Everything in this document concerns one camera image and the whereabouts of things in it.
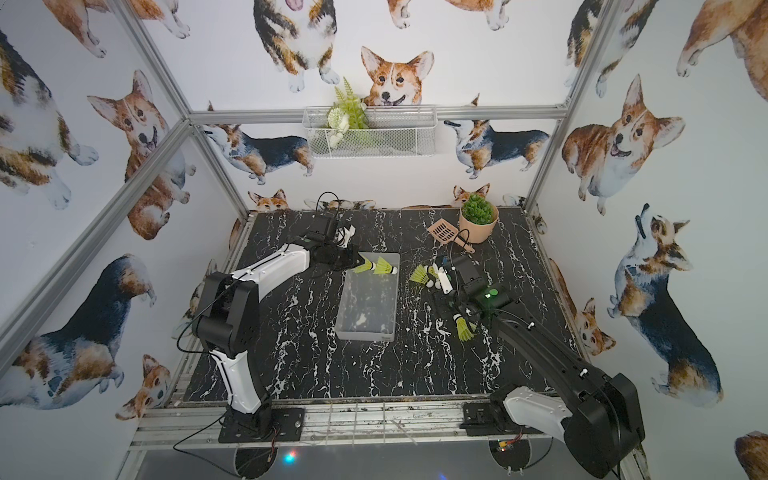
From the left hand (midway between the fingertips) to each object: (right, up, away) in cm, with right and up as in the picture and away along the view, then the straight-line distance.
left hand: (369, 255), depth 94 cm
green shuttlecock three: (+16, -7, +4) cm, 18 cm away
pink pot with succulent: (+36, +13, +9) cm, 39 cm away
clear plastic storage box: (-1, -16, +1) cm, 16 cm away
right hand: (+20, -10, -13) cm, 26 cm away
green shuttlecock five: (+28, -22, -6) cm, 36 cm away
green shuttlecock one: (+4, -4, +7) cm, 9 cm away
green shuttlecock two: (-1, -3, +2) cm, 4 cm away
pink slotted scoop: (+28, +7, +20) cm, 35 cm away
